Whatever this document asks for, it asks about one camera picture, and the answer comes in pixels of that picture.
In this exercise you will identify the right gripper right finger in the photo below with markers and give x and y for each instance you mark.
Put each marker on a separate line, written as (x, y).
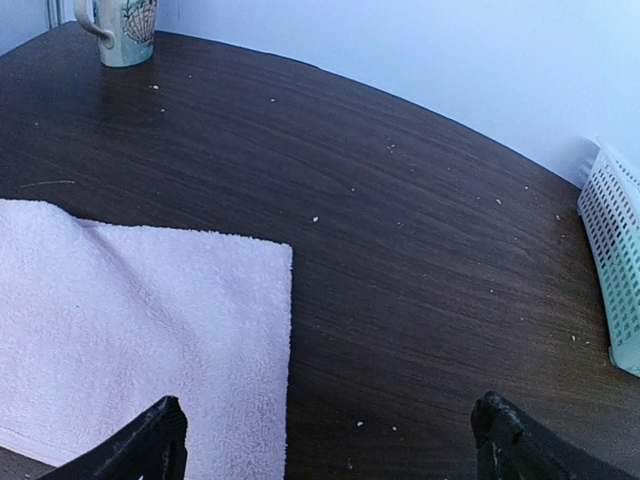
(512, 445)

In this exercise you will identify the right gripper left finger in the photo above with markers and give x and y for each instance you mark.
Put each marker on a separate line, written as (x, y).
(152, 446)

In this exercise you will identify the pink towel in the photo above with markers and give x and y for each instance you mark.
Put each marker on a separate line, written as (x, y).
(99, 321)

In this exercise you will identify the white plastic basket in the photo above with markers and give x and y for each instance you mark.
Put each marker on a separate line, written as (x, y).
(609, 207)

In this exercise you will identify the beige ceramic mug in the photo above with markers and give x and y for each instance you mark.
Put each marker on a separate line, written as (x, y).
(124, 29)

